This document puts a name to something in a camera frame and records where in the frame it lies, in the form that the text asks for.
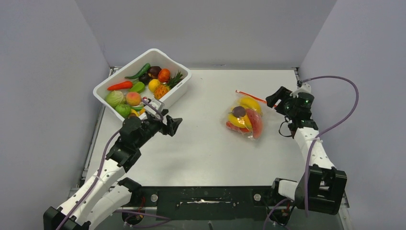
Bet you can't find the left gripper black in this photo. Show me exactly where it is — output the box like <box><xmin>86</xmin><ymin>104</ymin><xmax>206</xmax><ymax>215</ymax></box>
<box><xmin>135</xmin><ymin>109</ymin><xmax>181</xmax><ymax>149</ymax></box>

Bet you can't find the yellow banana bunch toy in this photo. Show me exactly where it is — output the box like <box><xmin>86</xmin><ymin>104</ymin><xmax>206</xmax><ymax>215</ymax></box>
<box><xmin>238</xmin><ymin>97</ymin><xmax>263</xmax><ymax>116</ymax></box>

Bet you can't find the clear zip bag red zipper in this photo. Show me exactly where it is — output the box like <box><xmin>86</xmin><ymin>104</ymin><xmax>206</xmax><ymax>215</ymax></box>
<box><xmin>218</xmin><ymin>90</ymin><xmax>281</xmax><ymax>142</ymax></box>

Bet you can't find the dark purple plum toy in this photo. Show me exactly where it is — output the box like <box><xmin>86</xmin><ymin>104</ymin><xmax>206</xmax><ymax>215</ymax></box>
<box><xmin>230</xmin><ymin>106</ymin><xmax>246</xmax><ymax>118</ymax></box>

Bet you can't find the red chili pepper toy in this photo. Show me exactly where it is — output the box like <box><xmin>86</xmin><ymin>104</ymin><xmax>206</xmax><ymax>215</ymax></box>
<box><xmin>226</xmin><ymin>121</ymin><xmax>251</xmax><ymax>134</ymax></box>

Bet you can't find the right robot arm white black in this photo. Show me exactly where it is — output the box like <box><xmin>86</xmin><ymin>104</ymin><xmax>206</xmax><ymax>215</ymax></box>
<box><xmin>266</xmin><ymin>84</ymin><xmax>347</xmax><ymax>215</ymax></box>

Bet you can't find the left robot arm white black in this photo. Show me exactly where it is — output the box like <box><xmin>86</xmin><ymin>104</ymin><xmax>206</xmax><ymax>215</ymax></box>
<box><xmin>43</xmin><ymin>109</ymin><xmax>182</xmax><ymax>230</ymax></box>

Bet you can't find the pineapple toy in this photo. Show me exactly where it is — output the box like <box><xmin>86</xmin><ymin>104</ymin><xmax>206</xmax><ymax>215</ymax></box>
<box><xmin>154</xmin><ymin>71</ymin><xmax>183</xmax><ymax>100</ymax></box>

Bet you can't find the yellow lemon toy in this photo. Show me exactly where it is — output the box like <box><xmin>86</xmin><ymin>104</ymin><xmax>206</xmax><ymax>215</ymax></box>
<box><xmin>148</xmin><ymin>79</ymin><xmax>161</xmax><ymax>93</ymax></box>

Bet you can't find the peach toy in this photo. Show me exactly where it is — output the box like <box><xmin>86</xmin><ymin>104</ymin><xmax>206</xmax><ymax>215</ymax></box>
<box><xmin>126</xmin><ymin>92</ymin><xmax>142</xmax><ymax>106</ymax></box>

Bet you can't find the green mango toy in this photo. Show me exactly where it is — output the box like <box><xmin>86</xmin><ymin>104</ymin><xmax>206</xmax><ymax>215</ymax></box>
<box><xmin>129</xmin><ymin>82</ymin><xmax>146</xmax><ymax>93</ymax></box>

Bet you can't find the orange tomato toy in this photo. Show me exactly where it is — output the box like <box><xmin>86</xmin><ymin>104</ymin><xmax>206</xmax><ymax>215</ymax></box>
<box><xmin>158</xmin><ymin>69</ymin><xmax>171</xmax><ymax>83</ymax></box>

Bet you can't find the green cabbage toy lower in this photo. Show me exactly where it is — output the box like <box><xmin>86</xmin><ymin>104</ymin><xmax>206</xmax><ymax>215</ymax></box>
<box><xmin>115</xmin><ymin>104</ymin><xmax>131</xmax><ymax>118</ymax></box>

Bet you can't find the green cabbage toy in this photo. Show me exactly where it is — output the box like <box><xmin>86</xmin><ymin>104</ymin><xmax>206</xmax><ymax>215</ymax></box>
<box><xmin>115</xmin><ymin>104</ymin><xmax>131</xmax><ymax>118</ymax></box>
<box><xmin>105</xmin><ymin>91</ymin><xmax>126</xmax><ymax>108</ymax></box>

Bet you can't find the dark mangosteen toy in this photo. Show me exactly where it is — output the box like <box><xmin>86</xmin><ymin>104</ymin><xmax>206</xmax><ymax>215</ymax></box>
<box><xmin>138</xmin><ymin>73</ymin><xmax>153</xmax><ymax>86</ymax></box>

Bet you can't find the dark eggplant toy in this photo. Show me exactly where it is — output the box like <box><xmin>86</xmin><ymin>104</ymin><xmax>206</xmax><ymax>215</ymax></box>
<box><xmin>147</xmin><ymin>66</ymin><xmax>161</xmax><ymax>79</ymax></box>

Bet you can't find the orange carrot toy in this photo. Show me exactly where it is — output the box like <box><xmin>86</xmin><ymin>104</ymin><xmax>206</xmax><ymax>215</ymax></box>
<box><xmin>107</xmin><ymin>81</ymin><xmax>134</xmax><ymax>91</ymax></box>

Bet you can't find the green cucumber toy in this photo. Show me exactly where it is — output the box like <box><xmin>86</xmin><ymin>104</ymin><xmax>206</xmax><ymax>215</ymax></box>
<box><xmin>125</xmin><ymin>63</ymin><xmax>151</xmax><ymax>80</ymax></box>

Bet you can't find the green cabbage toy upper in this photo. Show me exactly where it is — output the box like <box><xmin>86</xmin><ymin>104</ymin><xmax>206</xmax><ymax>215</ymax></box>
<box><xmin>105</xmin><ymin>91</ymin><xmax>126</xmax><ymax>108</ymax></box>

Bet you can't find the white plastic bin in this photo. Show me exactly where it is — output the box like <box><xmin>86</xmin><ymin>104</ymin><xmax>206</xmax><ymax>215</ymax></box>
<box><xmin>93</xmin><ymin>48</ymin><xmax>192</xmax><ymax>121</ymax></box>

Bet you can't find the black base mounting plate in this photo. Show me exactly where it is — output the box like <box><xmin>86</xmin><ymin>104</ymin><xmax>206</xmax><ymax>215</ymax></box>
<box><xmin>124</xmin><ymin>185</ymin><xmax>296</xmax><ymax>225</ymax></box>

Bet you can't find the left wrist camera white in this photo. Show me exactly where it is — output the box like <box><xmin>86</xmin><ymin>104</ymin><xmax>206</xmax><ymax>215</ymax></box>
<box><xmin>142</xmin><ymin>97</ymin><xmax>164</xmax><ymax>120</ymax></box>

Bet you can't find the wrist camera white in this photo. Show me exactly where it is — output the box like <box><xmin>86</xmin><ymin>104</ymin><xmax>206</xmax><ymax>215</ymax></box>
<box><xmin>142</xmin><ymin>97</ymin><xmax>164</xmax><ymax>120</ymax></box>
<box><xmin>290</xmin><ymin>83</ymin><xmax>311</xmax><ymax>97</ymax></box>

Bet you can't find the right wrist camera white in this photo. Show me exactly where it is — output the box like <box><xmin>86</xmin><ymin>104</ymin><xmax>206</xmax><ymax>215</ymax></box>
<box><xmin>290</xmin><ymin>83</ymin><xmax>311</xmax><ymax>97</ymax></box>

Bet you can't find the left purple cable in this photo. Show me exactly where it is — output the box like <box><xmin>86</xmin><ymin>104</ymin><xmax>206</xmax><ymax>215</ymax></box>
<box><xmin>54</xmin><ymin>97</ymin><xmax>172</xmax><ymax>230</ymax></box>

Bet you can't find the purple cable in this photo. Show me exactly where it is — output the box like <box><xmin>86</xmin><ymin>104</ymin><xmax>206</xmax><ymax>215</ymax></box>
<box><xmin>54</xmin><ymin>97</ymin><xmax>172</xmax><ymax>230</ymax></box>
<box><xmin>262</xmin><ymin>75</ymin><xmax>360</xmax><ymax>230</ymax></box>

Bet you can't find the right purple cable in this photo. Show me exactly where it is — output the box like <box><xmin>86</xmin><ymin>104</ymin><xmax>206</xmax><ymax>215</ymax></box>
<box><xmin>262</xmin><ymin>75</ymin><xmax>360</xmax><ymax>230</ymax></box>

